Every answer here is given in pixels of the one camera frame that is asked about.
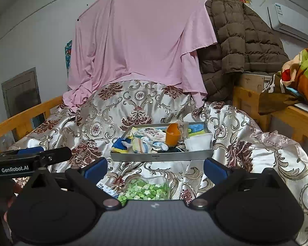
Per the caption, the white knitted cloth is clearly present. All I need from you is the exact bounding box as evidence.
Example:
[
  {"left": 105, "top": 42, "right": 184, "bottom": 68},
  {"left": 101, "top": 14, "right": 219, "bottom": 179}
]
[{"left": 184, "top": 133, "right": 213, "bottom": 152}]

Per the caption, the orange plastic cup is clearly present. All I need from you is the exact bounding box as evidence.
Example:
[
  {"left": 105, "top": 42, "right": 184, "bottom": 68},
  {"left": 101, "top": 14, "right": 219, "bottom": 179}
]
[{"left": 165, "top": 123, "right": 181, "bottom": 147}]

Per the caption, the white printed cloth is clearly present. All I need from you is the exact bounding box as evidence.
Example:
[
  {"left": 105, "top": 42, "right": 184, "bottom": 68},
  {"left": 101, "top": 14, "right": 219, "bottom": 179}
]
[{"left": 133, "top": 127, "right": 166, "bottom": 143}]

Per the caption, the striped colourful towel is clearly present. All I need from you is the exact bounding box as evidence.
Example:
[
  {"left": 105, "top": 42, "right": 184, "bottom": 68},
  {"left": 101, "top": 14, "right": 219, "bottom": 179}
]
[{"left": 131, "top": 137, "right": 154, "bottom": 154}]

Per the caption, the person's left hand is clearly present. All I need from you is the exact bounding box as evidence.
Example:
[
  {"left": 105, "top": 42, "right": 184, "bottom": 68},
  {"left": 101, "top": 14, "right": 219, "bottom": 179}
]
[{"left": 0, "top": 179, "right": 22, "bottom": 222}]

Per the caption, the green patterned cloth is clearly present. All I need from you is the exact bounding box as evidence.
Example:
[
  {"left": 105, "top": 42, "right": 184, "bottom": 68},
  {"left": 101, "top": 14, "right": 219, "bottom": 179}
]
[{"left": 117, "top": 178, "right": 170, "bottom": 206}]

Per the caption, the grey metal tray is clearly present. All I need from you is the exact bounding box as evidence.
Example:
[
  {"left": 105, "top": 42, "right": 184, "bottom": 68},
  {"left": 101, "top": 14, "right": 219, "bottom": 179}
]
[{"left": 110, "top": 122, "right": 213, "bottom": 162}]

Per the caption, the colourful folded blanket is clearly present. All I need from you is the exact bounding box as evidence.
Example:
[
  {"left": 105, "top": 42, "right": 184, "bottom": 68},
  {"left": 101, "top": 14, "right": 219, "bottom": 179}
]
[{"left": 258, "top": 48, "right": 308, "bottom": 115}]

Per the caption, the brown quilted jacket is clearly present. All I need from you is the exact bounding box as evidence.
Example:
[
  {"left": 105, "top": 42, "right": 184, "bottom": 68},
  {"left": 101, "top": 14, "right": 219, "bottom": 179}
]
[{"left": 197, "top": 0, "right": 289, "bottom": 102}]

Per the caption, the pink hanging sheet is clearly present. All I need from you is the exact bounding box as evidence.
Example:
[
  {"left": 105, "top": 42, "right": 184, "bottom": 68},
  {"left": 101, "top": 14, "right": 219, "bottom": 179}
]
[{"left": 63, "top": 0, "right": 217, "bottom": 110}]

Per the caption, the white air conditioner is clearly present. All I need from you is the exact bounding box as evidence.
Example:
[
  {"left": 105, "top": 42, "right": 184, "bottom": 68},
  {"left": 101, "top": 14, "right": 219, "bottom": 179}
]
[{"left": 267, "top": 3, "right": 308, "bottom": 43}]

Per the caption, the wooden bed frame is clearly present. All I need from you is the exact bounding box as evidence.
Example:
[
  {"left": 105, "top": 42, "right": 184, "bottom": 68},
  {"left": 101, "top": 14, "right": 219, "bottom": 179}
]
[{"left": 0, "top": 85, "right": 308, "bottom": 155}]

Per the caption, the grey wall panel door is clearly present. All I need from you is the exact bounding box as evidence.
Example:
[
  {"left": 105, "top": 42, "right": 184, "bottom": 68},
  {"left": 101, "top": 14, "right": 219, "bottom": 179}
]
[{"left": 0, "top": 67, "right": 46, "bottom": 140}]

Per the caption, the blue wall poster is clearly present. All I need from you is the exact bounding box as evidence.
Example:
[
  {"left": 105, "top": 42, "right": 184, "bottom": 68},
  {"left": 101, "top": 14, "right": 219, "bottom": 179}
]
[{"left": 64, "top": 40, "right": 72, "bottom": 74}]

